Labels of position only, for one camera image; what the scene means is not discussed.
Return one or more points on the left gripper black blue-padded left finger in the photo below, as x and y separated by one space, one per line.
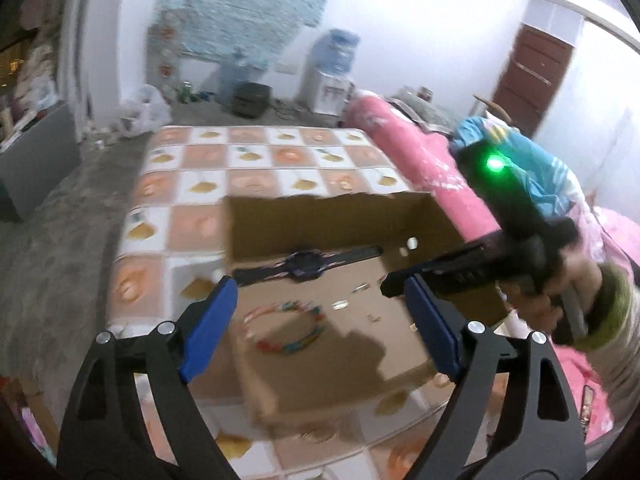
104 435

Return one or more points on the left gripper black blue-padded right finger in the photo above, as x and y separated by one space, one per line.
538 434

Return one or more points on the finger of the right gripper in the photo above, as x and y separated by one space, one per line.
472 266

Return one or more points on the black strap watch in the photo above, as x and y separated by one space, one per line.
304 265

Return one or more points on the person's right hand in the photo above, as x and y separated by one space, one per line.
577 271

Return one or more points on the blue crumpled blanket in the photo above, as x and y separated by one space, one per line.
553 187

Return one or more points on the pink floral bedsheet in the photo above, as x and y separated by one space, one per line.
425 160

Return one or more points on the dark red wooden door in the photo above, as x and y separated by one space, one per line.
534 72

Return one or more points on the brown cardboard box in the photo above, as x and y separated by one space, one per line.
311 351

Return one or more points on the patterned ginkgo table mat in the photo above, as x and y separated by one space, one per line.
174 250

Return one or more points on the water dispenser with bottle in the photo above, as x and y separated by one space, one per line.
327 82

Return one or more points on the grey storage box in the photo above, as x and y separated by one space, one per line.
37 161

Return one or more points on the white plastic bag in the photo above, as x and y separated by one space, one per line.
146 111

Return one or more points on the teal floral hanging cloth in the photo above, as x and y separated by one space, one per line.
216 44

